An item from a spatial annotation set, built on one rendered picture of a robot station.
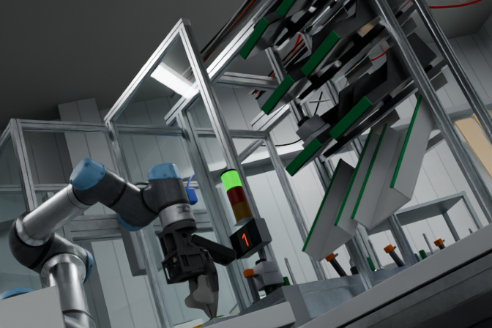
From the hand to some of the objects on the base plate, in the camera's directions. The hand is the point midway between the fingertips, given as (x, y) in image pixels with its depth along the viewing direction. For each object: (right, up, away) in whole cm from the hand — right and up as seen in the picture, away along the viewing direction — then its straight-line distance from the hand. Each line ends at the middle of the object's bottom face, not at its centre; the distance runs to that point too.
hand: (214, 312), depth 136 cm
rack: (+51, +9, -7) cm, 52 cm away
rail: (-6, -24, +16) cm, 29 cm away
